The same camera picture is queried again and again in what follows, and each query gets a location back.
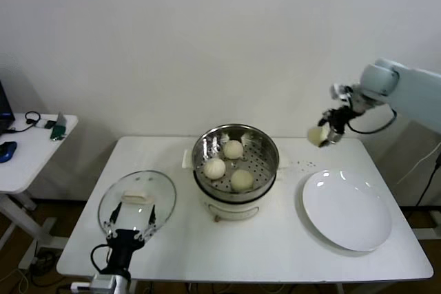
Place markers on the blue computer mouse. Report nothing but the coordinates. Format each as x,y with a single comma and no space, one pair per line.
7,151

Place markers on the small black box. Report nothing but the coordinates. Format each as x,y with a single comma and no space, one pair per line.
51,124

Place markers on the glass pot lid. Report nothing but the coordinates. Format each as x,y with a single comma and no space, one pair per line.
158,190

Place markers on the white side table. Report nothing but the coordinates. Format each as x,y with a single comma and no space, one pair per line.
34,156

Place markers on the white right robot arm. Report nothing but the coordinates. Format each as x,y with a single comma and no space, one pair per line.
413,91

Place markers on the white steamer pot with lid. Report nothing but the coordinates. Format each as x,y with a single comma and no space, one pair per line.
234,209

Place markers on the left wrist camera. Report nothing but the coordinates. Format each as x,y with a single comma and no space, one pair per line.
101,282

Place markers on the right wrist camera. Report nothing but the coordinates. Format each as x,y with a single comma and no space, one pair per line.
339,91

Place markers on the black laptop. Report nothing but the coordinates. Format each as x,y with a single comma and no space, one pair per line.
4,108

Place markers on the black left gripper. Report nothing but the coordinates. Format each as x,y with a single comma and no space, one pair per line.
123,244

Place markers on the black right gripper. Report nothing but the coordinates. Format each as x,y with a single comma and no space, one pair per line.
341,116

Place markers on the white steamed baozi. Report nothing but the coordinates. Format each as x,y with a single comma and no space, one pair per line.
317,135
233,149
214,168
242,180

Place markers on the white round plate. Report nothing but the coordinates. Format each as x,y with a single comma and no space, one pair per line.
344,208

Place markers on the stainless steel steamer basket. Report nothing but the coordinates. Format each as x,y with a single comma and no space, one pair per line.
267,156

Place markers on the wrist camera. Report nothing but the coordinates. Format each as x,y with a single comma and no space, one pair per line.
101,282
339,91

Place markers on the green circuit board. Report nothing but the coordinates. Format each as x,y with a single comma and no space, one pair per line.
58,132

